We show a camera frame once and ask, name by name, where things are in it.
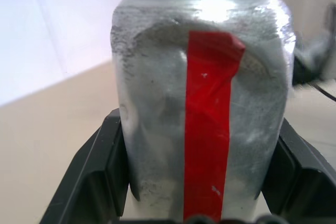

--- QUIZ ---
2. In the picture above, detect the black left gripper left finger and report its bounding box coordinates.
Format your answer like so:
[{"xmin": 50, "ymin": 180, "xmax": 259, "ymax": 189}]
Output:
[{"xmin": 39, "ymin": 108, "xmax": 130, "ymax": 224}]

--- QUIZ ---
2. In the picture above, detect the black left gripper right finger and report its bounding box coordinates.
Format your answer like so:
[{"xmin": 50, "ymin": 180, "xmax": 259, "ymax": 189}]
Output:
[{"xmin": 261, "ymin": 118, "xmax": 336, "ymax": 224}]

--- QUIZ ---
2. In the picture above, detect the silver jar with red tape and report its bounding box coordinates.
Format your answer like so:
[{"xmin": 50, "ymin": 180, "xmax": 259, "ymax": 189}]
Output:
[{"xmin": 110, "ymin": 0, "xmax": 297, "ymax": 224}]

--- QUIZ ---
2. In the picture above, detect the black cable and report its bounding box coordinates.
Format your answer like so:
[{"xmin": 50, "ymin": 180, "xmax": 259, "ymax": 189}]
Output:
[{"xmin": 313, "ymin": 82, "xmax": 336, "ymax": 102}]

